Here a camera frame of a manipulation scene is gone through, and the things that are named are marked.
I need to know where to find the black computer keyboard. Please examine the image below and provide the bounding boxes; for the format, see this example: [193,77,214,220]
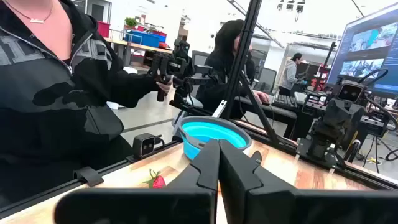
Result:
[272,93,299,110]

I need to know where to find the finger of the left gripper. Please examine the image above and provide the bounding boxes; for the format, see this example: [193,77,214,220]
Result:
[320,100,346,128]
[345,101,366,128]

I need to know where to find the red toy strawberry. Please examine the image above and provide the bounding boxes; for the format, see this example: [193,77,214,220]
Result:
[142,169,167,189]

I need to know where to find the small black table camera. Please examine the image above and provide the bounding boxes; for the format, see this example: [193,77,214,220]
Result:
[132,133,156,159]

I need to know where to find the silver metal bracket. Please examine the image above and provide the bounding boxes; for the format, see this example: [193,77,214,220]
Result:
[212,99,228,118]

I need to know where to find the dark office desk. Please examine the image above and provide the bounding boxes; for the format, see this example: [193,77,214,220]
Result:
[234,95,299,138]

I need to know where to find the blue collapsible bowl grey rim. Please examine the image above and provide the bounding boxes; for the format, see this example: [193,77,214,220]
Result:
[178,115,253,161]

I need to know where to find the wooden bench table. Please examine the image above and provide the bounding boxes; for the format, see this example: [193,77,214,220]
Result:
[104,37,174,68]

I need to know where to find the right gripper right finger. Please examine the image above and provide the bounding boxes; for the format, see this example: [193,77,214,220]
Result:
[218,139,398,224]

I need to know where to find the person's hand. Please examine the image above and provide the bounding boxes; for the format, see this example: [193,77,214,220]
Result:
[155,77,172,94]

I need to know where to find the large computer monitor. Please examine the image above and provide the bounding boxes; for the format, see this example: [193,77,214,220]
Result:
[326,2,398,98]

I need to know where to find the grey mesh office chair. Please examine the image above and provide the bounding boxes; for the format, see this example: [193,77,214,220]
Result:
[256,67,277,94]

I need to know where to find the black aluminium rig frame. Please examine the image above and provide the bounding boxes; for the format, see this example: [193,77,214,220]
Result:
[0,0,398,218]

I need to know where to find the black table edge clip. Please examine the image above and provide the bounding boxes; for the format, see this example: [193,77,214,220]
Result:
[73,166,105,187]

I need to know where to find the green background plant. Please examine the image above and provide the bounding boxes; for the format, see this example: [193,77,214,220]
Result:
[124,17,139,29]

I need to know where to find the red storage bin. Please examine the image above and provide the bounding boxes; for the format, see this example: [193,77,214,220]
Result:
[97,21,111,39]

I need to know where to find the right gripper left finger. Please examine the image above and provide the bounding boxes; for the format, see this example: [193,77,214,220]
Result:
[54,139,221,224]

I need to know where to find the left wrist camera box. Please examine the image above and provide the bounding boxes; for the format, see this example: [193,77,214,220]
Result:
[337,80,365,103]

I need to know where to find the blue storage bins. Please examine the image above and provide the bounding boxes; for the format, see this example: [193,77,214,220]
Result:
[124,29,167,48]

